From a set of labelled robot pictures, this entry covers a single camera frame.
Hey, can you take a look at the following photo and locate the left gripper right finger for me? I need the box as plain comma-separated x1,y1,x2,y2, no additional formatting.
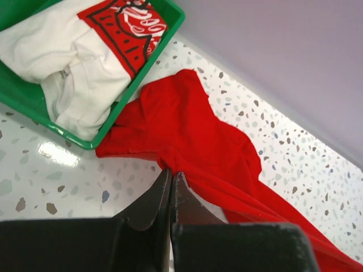
171,172,320,271

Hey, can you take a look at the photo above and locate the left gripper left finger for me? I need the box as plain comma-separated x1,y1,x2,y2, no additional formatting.
1,170,172,271

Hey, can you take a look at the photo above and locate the green plastic bin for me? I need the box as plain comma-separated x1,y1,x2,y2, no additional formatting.
1,0,185,150

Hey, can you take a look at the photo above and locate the white t shirt red print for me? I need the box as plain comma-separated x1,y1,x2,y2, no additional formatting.
1,1,167,141

